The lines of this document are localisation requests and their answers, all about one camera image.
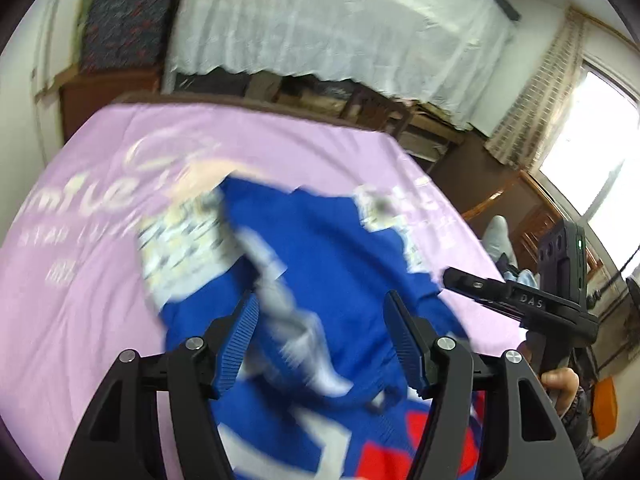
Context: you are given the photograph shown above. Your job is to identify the person's right hand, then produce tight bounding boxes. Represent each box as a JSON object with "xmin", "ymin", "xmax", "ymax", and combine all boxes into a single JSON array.
[{"xmin": 541, "ymin": 367, "xmax": 581, "ymax": 417}]

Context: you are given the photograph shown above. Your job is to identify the person's leg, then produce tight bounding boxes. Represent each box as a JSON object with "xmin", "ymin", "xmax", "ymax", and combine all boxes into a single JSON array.
[{"xmin": 480, "ymin": 215, "xmax": 518, "ymax": 267}]

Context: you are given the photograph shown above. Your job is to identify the stack of patterned blue boxes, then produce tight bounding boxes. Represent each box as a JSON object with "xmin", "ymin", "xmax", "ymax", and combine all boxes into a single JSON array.
[{"xmin": 77, "ymin": 0, "xmax": 176, "ymax": 73}]

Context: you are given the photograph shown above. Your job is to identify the blue denim cloth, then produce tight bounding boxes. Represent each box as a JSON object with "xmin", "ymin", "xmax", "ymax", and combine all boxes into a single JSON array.
[{"xmin": 502, "ymin": 267, "xmax": 539, "ymax": 289}]

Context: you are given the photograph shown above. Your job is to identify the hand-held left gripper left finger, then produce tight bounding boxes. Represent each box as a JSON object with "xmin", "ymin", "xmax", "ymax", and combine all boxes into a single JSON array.
[{"xmin": 59, "ymin": 289, "xmax": 262, "ymax": 480}]

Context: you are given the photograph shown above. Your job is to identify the blue printed hooded jacket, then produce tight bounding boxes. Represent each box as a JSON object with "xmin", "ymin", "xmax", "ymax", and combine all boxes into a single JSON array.
[{"xmin": 135, "ymin": 175, "xmax": 488, "ymax": 480}]

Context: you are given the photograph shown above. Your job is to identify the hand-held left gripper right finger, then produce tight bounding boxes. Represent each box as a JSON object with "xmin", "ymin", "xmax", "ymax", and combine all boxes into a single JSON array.
[{"xmin": 382, "ymin": 290, "xmax": 585, "ymax": 480}]

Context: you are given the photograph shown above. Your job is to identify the dark wooden chair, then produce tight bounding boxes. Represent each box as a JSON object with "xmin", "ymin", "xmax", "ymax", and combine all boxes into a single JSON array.
[{"xmin": 345, "ymin": 85, "xmax": 416, "ymax": 138}]

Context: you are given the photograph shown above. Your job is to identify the person's right forearm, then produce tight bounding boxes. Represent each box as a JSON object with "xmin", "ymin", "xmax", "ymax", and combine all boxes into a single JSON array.
[{"xmin": 557, "ymin": 390, "xmax": 626, "ymax": 480}]

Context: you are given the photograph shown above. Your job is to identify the white boards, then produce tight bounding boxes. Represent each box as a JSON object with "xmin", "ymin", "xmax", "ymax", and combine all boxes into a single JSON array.
[{"xmin": 31, "ymin": 60, "xmax": 76, "ymax": 101}]

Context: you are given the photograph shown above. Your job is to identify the wooden workbench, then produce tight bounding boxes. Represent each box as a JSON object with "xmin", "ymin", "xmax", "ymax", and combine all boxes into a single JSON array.
[{"xmin": 400, "ymin": 100, "xmax": 471, "ymax": 161}]

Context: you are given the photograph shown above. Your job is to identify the brown wooden cabinet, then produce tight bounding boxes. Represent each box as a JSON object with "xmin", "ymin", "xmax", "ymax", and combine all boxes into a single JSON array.
[{"xmin": 57, "ymin": 70, "xmax": 163, "ymax": 143}]

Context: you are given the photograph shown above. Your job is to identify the pink printed blanket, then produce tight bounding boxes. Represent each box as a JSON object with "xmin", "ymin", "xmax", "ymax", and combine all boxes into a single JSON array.
[{"xmin": 0, "ymin": 102, "xmax": 531, "ymax": 480}]

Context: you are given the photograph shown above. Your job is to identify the orange plastic object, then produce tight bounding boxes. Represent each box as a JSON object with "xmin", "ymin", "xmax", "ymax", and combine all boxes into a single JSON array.
[{"xmin": 594, "ymin": 376, "xmax": 619, "ymax": 441}]

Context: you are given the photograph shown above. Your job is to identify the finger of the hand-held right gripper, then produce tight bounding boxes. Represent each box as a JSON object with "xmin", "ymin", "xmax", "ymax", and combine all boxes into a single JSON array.
[{"xmin": 443, "ymin": 266, "xmax": 514, "ymax": 312}]

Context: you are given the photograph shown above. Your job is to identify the beige checked curtain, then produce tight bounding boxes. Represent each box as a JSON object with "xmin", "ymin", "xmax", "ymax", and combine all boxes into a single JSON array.
[{"xmin": 485, "ymin": 7, "xmax": 588, "ymax": 168}]

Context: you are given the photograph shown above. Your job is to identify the white lace cloth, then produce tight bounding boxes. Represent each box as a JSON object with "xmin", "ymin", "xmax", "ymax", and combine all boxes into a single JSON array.
[{"xmin": 162, "ymin": 0, "xmax": 518, "ymax": 131}]

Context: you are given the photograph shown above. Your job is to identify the bright window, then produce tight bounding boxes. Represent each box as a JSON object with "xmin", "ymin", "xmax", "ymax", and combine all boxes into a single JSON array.
[{"xmin": 537, "ymin": 57, "xmax": 640, "ymax": 281}]

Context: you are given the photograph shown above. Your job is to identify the wooden table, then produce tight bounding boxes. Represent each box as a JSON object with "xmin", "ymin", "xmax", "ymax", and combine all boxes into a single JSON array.
[{"xmin": 107, "ymin": 90, "xmax": 396, "ymax": 133}]

